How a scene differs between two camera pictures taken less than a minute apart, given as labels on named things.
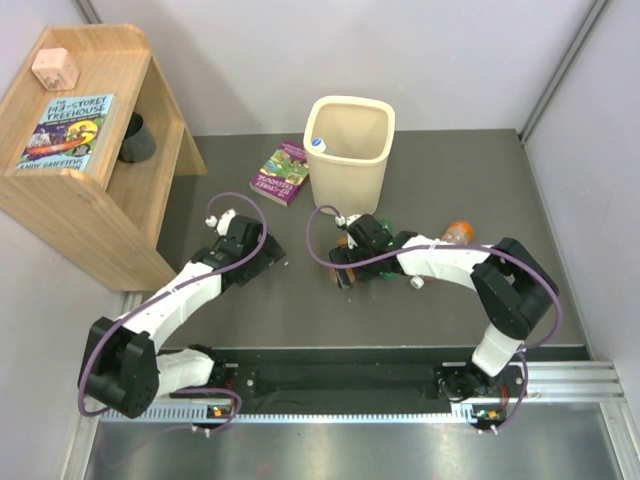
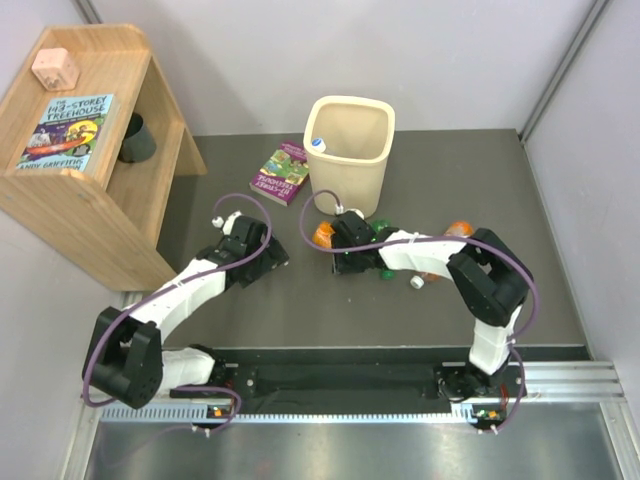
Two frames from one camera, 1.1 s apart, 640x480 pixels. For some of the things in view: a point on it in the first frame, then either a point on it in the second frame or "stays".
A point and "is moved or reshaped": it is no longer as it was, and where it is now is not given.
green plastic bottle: (387, 224) stays
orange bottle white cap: (460, 232) stays
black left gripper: (269, 254) stays
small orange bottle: (342, 243) is moved or reshaped
